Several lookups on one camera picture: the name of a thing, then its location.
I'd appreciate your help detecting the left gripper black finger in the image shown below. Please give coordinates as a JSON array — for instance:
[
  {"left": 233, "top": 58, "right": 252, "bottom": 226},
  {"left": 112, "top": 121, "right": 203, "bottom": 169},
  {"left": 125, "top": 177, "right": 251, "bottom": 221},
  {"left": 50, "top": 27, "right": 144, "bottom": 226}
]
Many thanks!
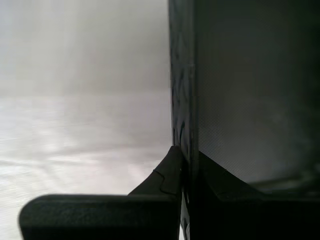
[
  {"left": 18, "top": 145, "right": 183, "bottom": 240},
  {"left": 192, "top": 152, "right": 320, "bottom": 240}
]

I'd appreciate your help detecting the black perforated plastic basket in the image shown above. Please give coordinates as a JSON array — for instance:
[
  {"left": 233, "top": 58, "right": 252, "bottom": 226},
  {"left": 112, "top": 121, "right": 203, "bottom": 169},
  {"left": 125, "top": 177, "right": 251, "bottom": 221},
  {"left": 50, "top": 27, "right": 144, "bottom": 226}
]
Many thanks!
[{"left": 167, "top": 0, "right": 320, "bottom": 240}]

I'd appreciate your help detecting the white tablecloth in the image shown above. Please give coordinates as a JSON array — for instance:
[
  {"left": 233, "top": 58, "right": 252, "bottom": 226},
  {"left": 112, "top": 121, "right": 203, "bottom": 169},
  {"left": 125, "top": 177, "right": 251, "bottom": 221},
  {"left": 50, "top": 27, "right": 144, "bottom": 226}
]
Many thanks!
[{"left": 0, "top": 92, "right": 174, "bottom": 240}]

